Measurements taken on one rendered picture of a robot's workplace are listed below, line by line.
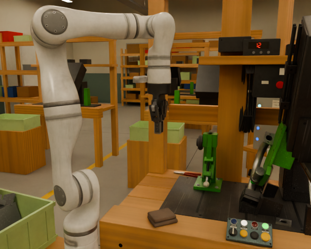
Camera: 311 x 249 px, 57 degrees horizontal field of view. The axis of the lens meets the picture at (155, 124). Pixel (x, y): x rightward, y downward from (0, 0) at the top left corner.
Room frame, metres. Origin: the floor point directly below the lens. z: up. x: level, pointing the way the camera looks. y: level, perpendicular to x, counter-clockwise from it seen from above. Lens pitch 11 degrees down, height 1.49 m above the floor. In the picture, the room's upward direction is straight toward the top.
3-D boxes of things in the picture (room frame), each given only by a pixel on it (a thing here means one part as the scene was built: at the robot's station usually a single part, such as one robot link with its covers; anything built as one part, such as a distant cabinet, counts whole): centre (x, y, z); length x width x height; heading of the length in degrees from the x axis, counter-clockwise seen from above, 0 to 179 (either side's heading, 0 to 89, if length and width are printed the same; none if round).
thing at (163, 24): (0.90, -0.02, 1.57); 0.09 x 0.07 x 0.15; 30
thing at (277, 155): (1.11, -0.51, 1.17); 0.13 x 0.12 x 0.20; 73
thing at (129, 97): (11.12, -0.16, 1.11); 3.01 x 0.54 x 2.23; 73
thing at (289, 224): (1.01, -0.49, 0.90); 0.06 x 0.04 x 0.01; 64
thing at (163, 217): (1.03, -0.03, 0.91); 0.10 x 0.08 x 0.03; 112
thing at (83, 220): (0.73, 0.21, 1.13); 0.09 x 0.09 x 0.17; 49
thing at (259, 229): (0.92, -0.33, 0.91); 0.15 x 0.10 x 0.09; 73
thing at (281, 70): (1.38, -0.55, 1.42); 0.17 x 0.12 x 0.15; 73
